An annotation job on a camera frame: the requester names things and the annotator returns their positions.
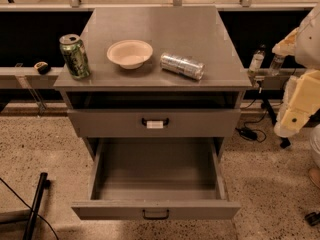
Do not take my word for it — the grey top drawer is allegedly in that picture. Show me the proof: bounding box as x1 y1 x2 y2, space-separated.
68 109 240 138

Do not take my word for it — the clear water bottle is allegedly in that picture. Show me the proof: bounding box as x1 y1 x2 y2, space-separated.
248 45 266 76
269 54 285 76

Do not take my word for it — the clear water bottle left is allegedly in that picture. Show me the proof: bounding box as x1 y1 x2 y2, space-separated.
248 45 266 76

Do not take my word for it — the grey drawer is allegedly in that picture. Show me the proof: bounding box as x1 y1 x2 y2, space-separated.
72 138 240 220
68 109 240 138

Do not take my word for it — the black stand leg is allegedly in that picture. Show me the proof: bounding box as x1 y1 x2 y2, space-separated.
23 172 50 240
257 80 291 149

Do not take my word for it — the black stand leg left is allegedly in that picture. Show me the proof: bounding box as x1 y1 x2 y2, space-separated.
23 172 50 240

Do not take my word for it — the grey drawer cabinet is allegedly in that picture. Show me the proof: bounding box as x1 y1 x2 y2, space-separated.
55 7 250 155

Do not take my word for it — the black caster wheel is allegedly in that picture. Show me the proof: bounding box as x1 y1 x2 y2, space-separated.
305 212 320 226

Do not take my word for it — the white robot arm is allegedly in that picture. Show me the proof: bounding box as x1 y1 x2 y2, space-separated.
272 4 320 138

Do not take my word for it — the yellow black tape measure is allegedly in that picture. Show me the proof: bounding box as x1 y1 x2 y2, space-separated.
34 61 51 75

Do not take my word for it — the green soda can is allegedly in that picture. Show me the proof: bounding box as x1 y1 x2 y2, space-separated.
59 34 91 79

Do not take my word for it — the black cable on floor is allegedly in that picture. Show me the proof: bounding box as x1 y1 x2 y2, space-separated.
0 177 60 240

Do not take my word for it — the black power adapter with cable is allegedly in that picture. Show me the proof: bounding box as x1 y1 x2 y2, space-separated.
235 113 267 143

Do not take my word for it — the white paper bowl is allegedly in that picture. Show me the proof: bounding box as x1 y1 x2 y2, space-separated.
107 40 153 70

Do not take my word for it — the black stand leg right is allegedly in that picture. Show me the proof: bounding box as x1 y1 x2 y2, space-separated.
257 80 291 149

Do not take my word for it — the clear water bottle right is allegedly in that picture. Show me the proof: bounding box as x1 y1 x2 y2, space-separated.
269 54 285 76

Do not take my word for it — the silver can lying down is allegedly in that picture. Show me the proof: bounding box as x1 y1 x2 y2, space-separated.
160 53 205 81

